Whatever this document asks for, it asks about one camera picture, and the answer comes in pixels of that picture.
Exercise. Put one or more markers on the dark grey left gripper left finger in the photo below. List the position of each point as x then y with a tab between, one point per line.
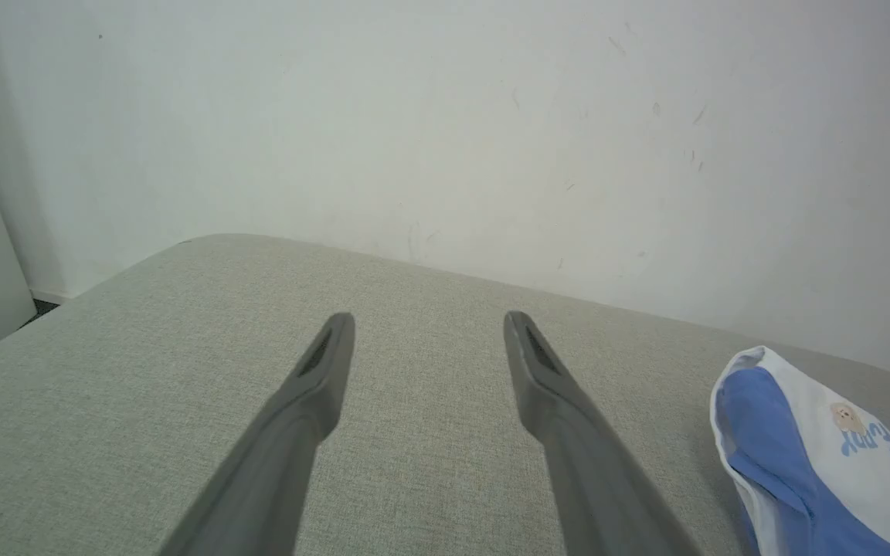
283	448

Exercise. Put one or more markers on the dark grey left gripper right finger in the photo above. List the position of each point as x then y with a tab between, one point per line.
584	463

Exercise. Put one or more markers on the light grey fabric sofa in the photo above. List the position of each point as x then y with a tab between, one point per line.
429	401

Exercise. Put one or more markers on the white and blue t-shirt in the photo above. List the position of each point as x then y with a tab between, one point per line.
816	463

